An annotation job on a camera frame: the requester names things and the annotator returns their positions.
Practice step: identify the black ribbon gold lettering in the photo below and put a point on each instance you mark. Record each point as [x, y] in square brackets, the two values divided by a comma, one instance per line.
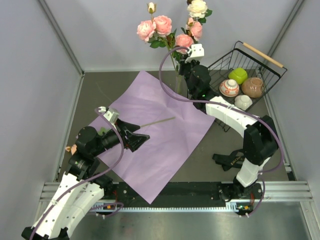
[234, 160]

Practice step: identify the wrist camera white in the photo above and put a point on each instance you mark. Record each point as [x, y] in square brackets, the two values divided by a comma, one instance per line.
[195, 53]
[109, 114]

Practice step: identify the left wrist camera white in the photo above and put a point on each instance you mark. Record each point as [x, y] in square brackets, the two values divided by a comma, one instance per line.
[109, 114]

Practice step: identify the aluminium rail with cable duct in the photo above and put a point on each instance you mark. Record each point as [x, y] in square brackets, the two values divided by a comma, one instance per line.
[269, 192]

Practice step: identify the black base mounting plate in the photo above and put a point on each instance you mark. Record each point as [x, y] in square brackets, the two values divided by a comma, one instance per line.
[173, 195]

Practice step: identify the clear glass vase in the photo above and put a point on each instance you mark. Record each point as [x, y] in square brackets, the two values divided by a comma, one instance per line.
[180, 87]

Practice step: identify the white flower-shaped cup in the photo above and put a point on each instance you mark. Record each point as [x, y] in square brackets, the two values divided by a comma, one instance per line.
[243, 102]

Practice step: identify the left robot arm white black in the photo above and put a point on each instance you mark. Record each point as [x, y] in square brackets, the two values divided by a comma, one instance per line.
[81, 187]

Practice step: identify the pink rose stem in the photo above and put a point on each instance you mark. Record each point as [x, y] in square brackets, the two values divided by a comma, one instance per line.
[156, 31]

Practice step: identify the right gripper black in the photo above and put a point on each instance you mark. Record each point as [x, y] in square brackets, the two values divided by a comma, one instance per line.
[193, 62]

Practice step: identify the green square cup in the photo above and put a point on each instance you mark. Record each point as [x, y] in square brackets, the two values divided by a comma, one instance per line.
[239, 75]

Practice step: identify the peach rose stem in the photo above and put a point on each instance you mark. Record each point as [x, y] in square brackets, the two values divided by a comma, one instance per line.
[192, 34]

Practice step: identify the white red patterned bowl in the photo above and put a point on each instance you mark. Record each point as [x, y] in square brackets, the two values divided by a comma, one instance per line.
[229, 88]

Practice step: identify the brown ceramic pot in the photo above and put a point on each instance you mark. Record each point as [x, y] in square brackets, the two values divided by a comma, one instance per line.
[253, 87]

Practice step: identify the cream white rose stem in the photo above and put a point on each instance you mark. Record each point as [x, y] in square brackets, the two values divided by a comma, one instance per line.
[198, 10]

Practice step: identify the pink wrapping paper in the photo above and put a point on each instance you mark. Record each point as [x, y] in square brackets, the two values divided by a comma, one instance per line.
[178, 150]

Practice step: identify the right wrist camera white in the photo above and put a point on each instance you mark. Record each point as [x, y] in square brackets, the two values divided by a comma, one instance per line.
[195, 53]

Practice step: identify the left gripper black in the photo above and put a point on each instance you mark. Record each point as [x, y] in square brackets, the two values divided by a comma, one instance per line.
[134, 140]

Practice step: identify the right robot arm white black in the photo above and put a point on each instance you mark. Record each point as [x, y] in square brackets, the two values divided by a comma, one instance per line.
[260, 139]

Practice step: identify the black wire basket wooden handles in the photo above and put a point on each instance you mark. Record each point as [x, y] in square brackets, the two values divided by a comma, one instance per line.
[250, 75]

